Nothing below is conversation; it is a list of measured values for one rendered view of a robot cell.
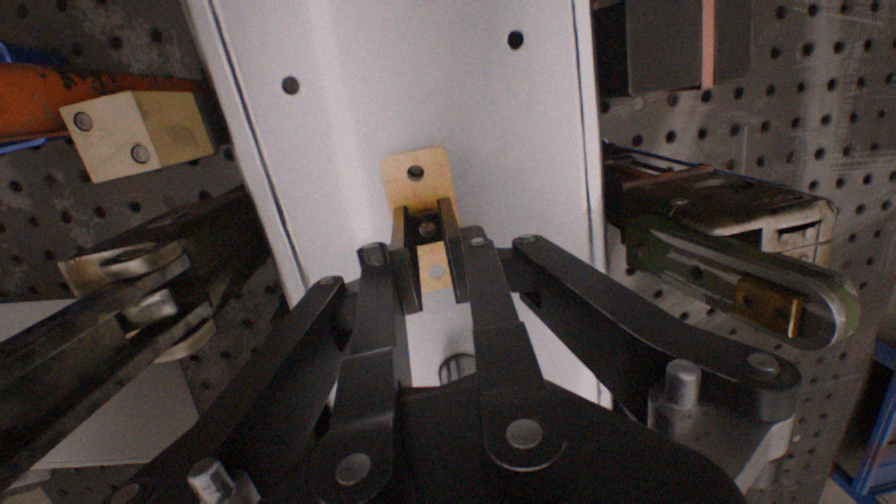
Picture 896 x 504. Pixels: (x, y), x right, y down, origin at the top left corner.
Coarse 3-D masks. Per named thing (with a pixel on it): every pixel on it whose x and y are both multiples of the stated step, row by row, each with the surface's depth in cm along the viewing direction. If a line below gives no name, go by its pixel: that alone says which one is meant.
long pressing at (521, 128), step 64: (192, 0) 20; (256, 0) 21; (320, 0) 21; (384, 0) 21; (448, 0) 21; (512, 0) 22; (576, 0) 22; (256, 64) 22; (320, 64) 22; (384, 64) 22; (448, 64) 23; (512, 64) 23; (576, 64) 23; (256, 128) 23; (320, 128) 23; (384, 128) 23; (448, 128) 24; (512, 128) 24; (576, 128) 24; (256, 192) 24; (320, 192) 24; (384, 192) 25; (512, 192) 25; (576, 192) 26; (320, 256) 26; (448, 320) 28; (576, 384) 31
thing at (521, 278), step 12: (468, 228) 19; (480, 228) 18; (468, 240) 17; (504, 252) 15; (504, 264) 15; (516, 264) 15; (516, 276) 15; (528, 276) 15; (516, 288) 15; (528, 288) 15
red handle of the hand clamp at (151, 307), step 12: (156, 288) 19; (168, 288) 19; (144, 300) 19; (156, 300) 19; (168, 300) 19; (120, 312) 18; (132, 312) 18; (144, 312) 19; (156, 312) 19; (168, 312) 19; (120, 324) 18; (132, 324) 18; (144, 324) 19
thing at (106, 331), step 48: (144, 288) 18; (48, 336) 13; (96, 336) 16; (144, 336) 18; (0, 384) 12; (48, 384) 14; (96, 384) 15; (0, 432) 12; (48, 432) 13; (0, 480) 11
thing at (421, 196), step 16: (384, 160) 22; (400, 160) 22; (416, 160) 22; (432, 160) 22; (384, 176) 22; (400, 176) 22; (432, 176) 22; (448, 176) 22; (400, 192) 22; (416, 192) 22; (432, 192) 22; (448, 192) 22; (416, 208) 23; (432, 208) 23; (416, 224) 22; (416, 240) 22; (432, 240) 22; (432, 256) 24; (448, 272) 24; (432, 288) 24
